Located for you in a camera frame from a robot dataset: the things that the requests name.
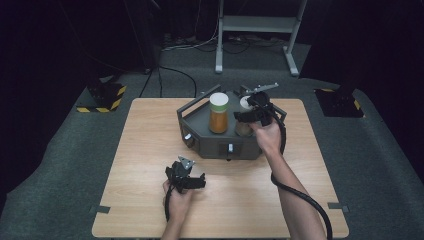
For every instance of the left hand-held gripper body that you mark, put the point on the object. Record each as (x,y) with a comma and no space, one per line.
(180,175)

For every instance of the grey tape strip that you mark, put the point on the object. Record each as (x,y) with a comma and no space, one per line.
(100,209)
(339,207)

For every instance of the dark grey railed tray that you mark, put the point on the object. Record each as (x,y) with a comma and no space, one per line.
(200,130)

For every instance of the person's right hand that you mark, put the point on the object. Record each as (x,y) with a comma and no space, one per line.
(268,136)

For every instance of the black yellow striped base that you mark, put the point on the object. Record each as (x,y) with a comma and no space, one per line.
(103,96)
(338,103)

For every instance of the beige jar with white lid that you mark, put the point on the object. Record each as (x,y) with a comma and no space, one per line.
(245,128)

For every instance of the orange jar with white lid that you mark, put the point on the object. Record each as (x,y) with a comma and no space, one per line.
(218,113)

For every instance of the person's left hand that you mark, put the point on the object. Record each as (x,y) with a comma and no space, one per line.
(178,203)

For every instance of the grey metal stand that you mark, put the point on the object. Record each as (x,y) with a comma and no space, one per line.
(256,25)

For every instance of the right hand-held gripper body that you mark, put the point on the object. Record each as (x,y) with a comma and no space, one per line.
(263,103)

